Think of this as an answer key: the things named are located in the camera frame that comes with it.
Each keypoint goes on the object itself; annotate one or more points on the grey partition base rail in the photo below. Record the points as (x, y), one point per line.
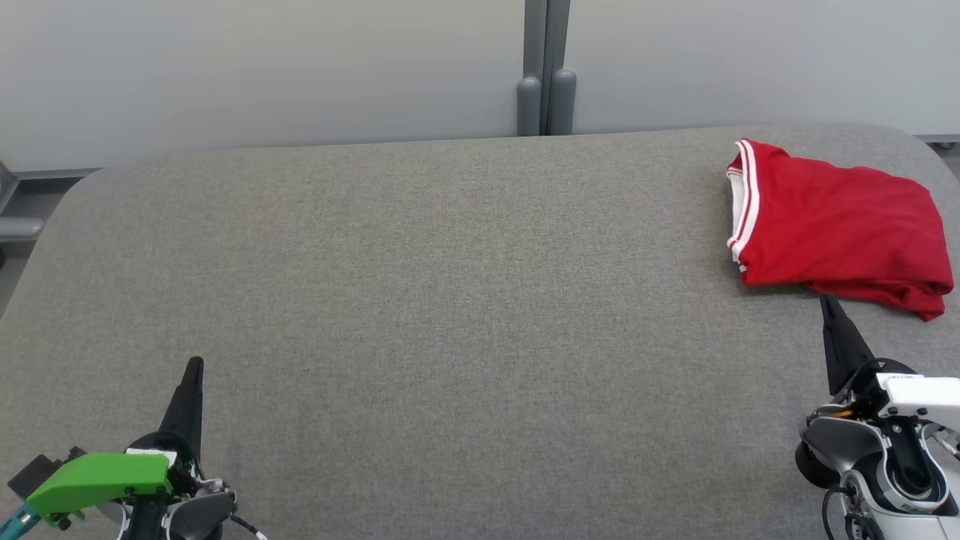
(941, 140)

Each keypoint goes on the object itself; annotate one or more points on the grey partition post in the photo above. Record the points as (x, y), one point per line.
(561, 97)
(529, 105)

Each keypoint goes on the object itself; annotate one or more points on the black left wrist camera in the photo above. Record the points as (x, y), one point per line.
(30, 476)

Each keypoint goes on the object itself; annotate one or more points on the grey fabric sofa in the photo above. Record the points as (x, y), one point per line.
(450, 300)

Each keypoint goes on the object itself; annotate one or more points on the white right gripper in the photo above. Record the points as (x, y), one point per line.
(922, 401)

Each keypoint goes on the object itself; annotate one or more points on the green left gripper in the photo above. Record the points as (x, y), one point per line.
(97, 478)

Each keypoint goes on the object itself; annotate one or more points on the grey partition foot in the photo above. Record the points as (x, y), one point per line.
(19, 229)

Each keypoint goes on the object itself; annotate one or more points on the red jersey with white sleeves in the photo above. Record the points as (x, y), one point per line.
(840, 225)

